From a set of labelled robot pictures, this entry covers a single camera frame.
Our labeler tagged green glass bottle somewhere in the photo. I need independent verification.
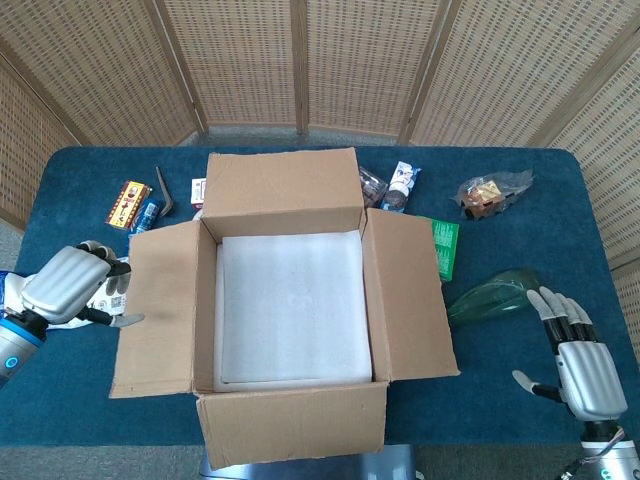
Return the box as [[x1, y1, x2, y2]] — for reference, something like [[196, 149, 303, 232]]
[[446, 268, 544, 329]]

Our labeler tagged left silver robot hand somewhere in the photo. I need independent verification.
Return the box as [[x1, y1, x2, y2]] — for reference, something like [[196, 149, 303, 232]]
[[19, 239, 146, 331]]

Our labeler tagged blue felt table cover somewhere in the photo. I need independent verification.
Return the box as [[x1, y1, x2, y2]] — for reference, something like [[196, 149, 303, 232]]
[[0, 145, 626, 448]]

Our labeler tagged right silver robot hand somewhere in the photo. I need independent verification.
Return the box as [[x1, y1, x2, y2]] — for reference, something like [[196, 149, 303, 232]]
[[512, 286, 629, 424]]

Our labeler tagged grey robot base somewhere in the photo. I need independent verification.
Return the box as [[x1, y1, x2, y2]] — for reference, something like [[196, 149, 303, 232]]
[[199, 443, 416, 480]]

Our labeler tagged wicker folding screen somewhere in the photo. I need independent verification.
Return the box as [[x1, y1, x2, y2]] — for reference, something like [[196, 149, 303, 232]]
[[0, 0, 640, 351]]

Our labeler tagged red cardboard box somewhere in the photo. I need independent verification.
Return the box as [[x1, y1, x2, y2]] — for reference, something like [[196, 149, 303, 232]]
[[108, 146, 461, 470]]

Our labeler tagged clear bag with bread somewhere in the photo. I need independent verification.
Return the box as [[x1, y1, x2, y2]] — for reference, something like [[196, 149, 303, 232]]
[[449, 168, 535, 222]]

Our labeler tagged green carton box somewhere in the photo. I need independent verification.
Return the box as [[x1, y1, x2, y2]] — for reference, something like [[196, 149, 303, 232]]
[[417, 215, 460, 283]]

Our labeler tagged white plastic food bag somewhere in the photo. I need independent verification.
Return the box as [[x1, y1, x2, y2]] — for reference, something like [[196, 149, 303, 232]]
[[0, 254, 132, 331]]

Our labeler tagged grey angled metal tool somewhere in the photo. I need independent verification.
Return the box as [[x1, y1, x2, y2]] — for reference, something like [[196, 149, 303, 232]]
[[154, 166, 176, 218]]

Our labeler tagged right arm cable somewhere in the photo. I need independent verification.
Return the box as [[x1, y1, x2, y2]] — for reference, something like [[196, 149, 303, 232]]
[[558, 425, 627, 480]]

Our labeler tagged red yellow packet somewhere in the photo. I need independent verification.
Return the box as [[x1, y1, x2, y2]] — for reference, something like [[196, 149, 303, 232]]
[[104, 179, 153, 231]]

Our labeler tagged blue cookie package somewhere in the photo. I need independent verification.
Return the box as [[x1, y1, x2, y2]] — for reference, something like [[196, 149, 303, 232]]
[[379, 160, 422, 215]]

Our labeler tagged red white small box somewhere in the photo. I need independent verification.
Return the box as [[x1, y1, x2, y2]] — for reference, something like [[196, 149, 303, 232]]
[[190, 177, 209, 210]]

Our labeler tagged white foam sheet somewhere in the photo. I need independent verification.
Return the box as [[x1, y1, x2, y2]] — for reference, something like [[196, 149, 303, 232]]
[[213, 230, 375, 394]]

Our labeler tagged blue tube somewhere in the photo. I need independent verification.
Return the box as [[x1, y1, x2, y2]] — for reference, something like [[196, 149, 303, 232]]
[[128, 198, 162, 234]]

